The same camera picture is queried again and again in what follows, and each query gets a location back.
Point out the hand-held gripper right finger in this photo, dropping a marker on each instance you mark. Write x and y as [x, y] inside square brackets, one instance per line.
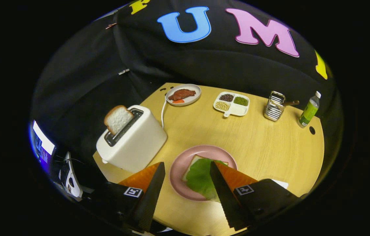
[226, 200]

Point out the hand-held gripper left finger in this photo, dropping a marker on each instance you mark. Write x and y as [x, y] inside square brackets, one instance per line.
[149, 203]

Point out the green lettuce leaf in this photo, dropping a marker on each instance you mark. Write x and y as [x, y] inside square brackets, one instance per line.
[199, 178]

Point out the toasted white bread slice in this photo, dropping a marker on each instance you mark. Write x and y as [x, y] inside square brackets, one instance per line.
[118, 118]

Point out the pink round plate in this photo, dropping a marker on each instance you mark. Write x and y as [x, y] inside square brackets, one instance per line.
[178, 170]

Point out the bread slice with crust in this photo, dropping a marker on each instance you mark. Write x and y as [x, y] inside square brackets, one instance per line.
[193, 160]

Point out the white square plate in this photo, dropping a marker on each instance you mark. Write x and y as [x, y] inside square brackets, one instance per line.
[281, 184]

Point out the white toaster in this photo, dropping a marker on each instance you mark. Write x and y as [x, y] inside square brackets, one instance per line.
[136, 144]

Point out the white and black object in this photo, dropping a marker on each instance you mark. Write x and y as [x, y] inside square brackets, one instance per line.
[73, 183]

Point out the white divided dish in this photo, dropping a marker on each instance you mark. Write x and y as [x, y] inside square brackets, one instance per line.
[237, 110]

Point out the yellow beans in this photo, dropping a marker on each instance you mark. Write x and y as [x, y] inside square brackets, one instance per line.
[222, 106]

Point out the green beans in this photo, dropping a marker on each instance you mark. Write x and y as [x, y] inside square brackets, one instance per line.
[241, 101]

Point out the dark brown beans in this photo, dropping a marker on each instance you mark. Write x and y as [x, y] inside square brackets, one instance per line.
[226, 97]

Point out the orange carrot piece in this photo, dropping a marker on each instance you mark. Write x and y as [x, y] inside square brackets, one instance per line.
[178, 101]

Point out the brown meat slice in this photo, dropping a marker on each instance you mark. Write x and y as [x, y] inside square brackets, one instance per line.
[181, 94]

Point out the grey round plate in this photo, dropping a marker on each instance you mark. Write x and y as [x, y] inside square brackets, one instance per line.
[195, 89]

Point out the green drink bottle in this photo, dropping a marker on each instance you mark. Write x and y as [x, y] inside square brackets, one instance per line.
[308, 111]

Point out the lit computer monitor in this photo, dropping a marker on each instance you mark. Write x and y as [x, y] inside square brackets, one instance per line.
[42, 142]

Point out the white clip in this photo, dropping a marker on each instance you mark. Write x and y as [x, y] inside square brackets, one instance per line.
[123, 71]

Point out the black backdrop cloth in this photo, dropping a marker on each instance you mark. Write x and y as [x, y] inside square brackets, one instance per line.
[204, 65]

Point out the pink clip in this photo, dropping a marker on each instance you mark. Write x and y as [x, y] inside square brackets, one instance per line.
[110, 25]

